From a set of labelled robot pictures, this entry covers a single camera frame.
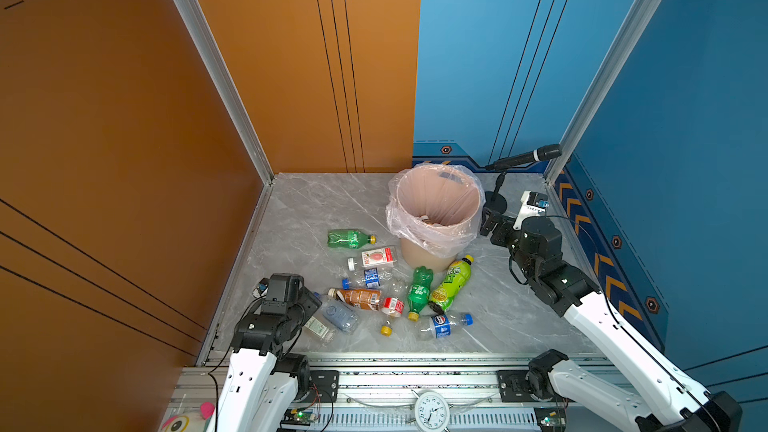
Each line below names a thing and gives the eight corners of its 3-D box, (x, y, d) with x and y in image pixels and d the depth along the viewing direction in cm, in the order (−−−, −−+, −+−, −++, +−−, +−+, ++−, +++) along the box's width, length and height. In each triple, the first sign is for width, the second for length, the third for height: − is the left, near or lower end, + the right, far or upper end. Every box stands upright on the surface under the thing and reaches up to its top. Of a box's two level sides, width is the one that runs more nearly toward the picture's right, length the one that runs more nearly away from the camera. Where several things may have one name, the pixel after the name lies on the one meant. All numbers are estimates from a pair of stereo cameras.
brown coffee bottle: (327, 307, 87) (324, 300, 83) (332, 291, 91) (329, 284, 86) (378, 313, 86) (377, 306, 82) (381, 297, 89) (380, 290, 85)
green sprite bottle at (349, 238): (328, 250, 101) (325, 242, 96) (330, 238, 104) (328, 229, 100) (376, 250, 101) (375, 242, 96) (376, 238, 104) (375, 229, 100)
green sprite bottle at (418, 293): (402, 317, 84) (402, 313, 81) (415, 269, 94) (416, 264, 91) (422, 323, 83) (423, 319, 80) (434, 274, 93) (435, 269, 90)
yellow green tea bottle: (424, 304, 88) (425, 296, 84) (458, 259, 98) (461, 250, 93) (441, 317, 86) (444, 310, 81) (474, 270, 95) (478, 261, 91)
